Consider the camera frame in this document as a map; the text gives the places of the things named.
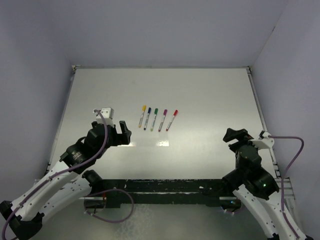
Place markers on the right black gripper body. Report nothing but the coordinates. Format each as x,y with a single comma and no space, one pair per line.
234,146

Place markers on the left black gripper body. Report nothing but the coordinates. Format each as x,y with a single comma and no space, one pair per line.
116,138

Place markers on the white pen yellow end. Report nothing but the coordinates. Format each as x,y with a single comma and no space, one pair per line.
141,119

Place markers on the white pen blue end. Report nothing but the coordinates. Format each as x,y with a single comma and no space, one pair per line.
146,121

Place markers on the white pen green end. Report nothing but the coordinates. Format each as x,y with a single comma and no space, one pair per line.
153,122

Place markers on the white pen purple end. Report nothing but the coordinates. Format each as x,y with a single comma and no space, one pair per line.
161,123

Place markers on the white pen red end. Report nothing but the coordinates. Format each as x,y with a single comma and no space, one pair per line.
170,123

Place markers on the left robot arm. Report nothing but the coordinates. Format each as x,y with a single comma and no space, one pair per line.
72,178

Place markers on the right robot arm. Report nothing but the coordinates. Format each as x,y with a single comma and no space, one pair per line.
257,189

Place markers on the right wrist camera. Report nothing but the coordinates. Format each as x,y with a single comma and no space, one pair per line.
263,142

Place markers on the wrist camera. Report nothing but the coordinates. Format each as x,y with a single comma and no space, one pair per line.
263,142
106,113

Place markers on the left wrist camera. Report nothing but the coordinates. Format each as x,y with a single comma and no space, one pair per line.
106,113

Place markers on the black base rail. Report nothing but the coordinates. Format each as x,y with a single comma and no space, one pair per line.
208,192

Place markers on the aluminium frame rail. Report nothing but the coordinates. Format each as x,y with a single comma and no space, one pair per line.
261,118

